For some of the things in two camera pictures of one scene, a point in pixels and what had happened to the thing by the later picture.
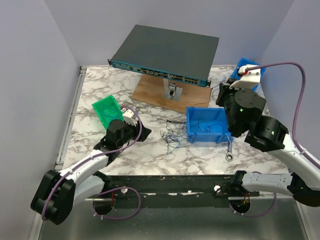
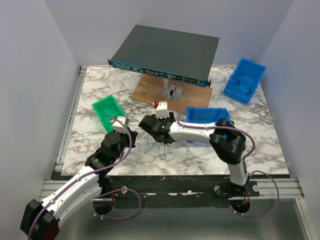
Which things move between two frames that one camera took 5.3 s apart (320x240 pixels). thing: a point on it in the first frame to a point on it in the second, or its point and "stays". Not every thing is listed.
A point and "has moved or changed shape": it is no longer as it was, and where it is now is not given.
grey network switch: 180,56 stays
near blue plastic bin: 205,124 stays
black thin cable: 209,126 has moved or changed shape
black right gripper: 224,89 to 171,117
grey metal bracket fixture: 171,92 stays
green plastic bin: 108,109 stays
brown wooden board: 150,90 stays
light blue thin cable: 168,143 to 153,144
